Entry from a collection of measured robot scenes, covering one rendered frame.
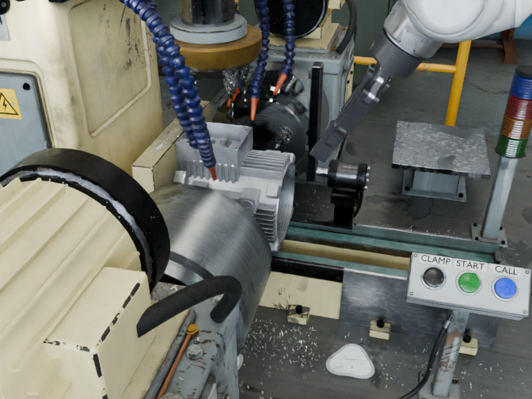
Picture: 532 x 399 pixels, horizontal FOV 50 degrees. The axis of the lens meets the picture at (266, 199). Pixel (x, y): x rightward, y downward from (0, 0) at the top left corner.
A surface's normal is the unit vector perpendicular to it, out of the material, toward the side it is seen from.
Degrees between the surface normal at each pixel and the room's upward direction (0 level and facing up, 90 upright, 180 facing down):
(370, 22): 90
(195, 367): 0
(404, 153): 0
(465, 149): 0
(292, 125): 90
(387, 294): 90
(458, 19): 86
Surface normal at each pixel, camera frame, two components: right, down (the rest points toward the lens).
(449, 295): -0.16, -0.32
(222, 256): 0.66, -0.53
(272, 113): -0.25, 0.51
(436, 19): -0.44, 0.40
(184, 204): 0.04, -0.84
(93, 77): 0.97, 0.13
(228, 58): 0.43, 0.48
